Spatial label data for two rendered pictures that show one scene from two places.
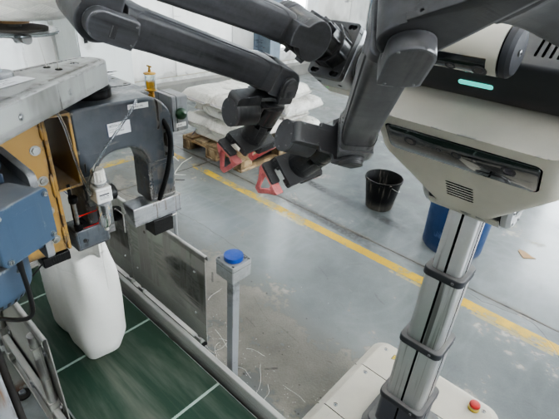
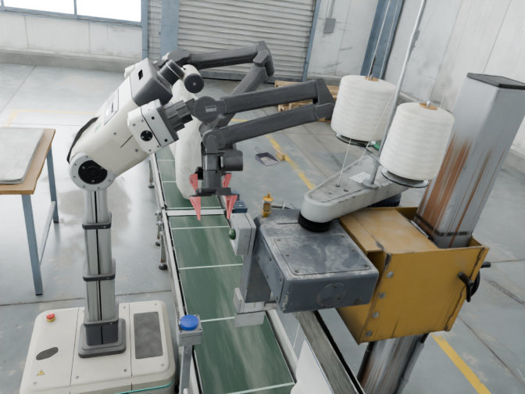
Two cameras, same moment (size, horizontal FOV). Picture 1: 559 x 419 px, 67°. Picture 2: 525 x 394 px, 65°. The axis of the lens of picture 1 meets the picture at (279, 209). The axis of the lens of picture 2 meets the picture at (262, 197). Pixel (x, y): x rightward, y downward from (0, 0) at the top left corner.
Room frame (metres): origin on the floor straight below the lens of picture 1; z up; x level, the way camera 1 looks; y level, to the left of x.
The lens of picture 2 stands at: (1.86, 0.77, 1.89)
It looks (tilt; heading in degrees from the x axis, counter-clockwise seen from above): 27 degrees down; 208
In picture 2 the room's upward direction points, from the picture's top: 9 degrees clockwise
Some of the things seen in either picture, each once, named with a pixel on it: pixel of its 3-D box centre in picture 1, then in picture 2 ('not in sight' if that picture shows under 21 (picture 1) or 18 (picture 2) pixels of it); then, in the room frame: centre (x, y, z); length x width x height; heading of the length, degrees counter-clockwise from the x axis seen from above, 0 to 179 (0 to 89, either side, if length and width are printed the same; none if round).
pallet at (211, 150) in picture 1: (254, 138); not in sight; (4.16, 0.32, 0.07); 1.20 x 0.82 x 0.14; 142
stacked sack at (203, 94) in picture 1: (219, 91); not in sight; (4.05, 0.66, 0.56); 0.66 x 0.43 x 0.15; 137
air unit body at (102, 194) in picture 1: (103, 199); not in sight; (0.82, 0.40, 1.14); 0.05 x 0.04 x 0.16; 140
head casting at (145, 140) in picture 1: (99, 136); (302, 277); (1.01, 0.47, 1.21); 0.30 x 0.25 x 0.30; 50
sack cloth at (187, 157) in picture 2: not in sight; (190, 143); (-0.41, -1.13, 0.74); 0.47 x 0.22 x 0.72; 48
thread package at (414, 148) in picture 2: not in sight; (417, 139); (0.84, 0.61, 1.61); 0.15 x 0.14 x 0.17; 50
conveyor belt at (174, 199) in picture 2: not in sight; (176, 155); (-0.88, -1.68, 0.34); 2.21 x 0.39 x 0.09; 50
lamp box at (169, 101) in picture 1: (171, 110); (242, 234); (1.05, 0.29, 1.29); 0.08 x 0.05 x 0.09; 50
